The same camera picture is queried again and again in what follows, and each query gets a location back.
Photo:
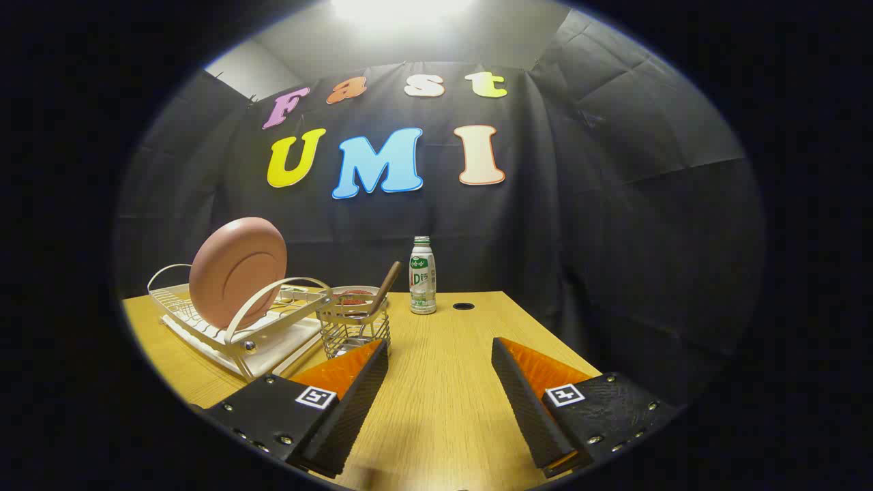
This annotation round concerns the white drip tray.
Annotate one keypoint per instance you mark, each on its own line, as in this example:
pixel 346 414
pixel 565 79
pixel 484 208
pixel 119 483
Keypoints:
pixel 279 344

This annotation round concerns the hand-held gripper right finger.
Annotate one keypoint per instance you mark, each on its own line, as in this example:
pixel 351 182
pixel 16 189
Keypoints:
pixel 525 409

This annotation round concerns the grey plate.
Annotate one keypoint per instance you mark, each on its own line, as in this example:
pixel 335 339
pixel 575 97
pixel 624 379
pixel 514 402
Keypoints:
pixel 343 290

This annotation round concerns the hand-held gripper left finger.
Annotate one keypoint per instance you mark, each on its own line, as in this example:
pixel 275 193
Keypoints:
pixel 354 409

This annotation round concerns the white bottle with green label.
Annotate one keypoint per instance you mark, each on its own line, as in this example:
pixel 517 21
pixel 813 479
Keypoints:
pixel 423 279

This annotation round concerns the red meat piece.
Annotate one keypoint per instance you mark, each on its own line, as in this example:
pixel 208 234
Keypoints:
pixel 354 299

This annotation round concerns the pink plate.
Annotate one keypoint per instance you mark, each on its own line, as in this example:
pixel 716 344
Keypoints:
pixel 232 273

